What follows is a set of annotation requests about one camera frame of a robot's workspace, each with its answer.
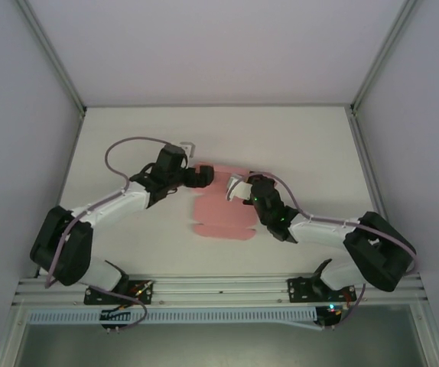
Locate aluminium base rail beam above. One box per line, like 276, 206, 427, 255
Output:
11, 275, 428, 307

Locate black left electronics board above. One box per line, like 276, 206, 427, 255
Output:
99, 305, 148, 334

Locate white slotted cable duct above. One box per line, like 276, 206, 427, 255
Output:
25, 304, 319, 326

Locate aluminium frame post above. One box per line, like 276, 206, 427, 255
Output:
350, 0, 422, 116
15, 0, 87, 116

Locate black right electronics board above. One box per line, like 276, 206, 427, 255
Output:
316, 303, 346, 330

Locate aluminium side rail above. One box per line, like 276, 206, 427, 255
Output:
34, 110, 86, 277

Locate black electronics board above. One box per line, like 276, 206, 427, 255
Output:
316, 303, 346, 330
99, 305, 148, 334

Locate pink cloth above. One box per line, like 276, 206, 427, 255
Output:
191, 163, 278, 242

